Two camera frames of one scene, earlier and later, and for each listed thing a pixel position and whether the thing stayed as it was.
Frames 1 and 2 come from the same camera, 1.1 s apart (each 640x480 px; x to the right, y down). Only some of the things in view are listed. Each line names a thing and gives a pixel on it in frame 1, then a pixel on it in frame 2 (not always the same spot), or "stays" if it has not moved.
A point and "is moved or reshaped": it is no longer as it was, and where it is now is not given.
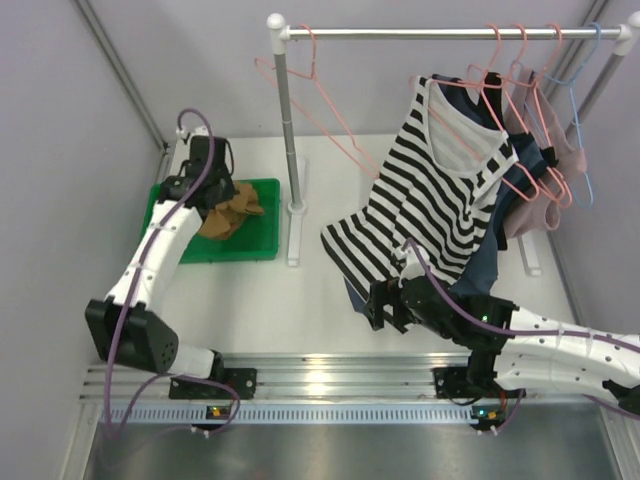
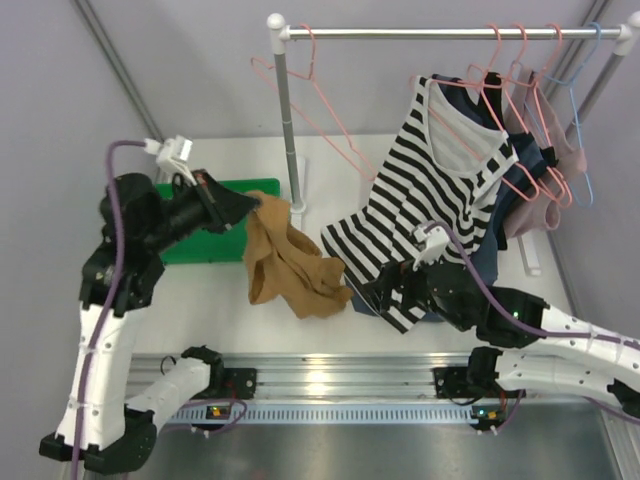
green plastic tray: [257, 239] stays
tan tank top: [230, 213] is moved or reshaped
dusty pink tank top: [548, 148] stays
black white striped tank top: [439, 186] stays
